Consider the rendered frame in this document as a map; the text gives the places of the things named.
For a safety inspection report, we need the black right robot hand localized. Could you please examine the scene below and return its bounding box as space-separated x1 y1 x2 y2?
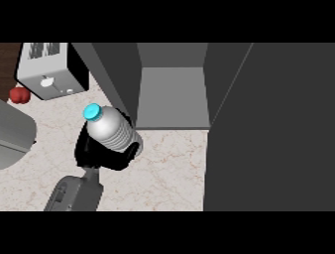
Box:
75 108 144 172

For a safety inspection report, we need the clear water bottle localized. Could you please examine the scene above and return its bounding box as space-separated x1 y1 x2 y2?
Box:
82 102 144 154

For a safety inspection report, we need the grey cabinet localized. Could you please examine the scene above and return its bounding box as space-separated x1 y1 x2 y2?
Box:
70 42 253 131

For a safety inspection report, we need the dark grey cabinet door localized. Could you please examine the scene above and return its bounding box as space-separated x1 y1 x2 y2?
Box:
202 42 335 212

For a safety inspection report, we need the red bell pepper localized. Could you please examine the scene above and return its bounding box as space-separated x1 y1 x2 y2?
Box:
8 83 32 105

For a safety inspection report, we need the white toaster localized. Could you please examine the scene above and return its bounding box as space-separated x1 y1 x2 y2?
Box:
14 42 89 101

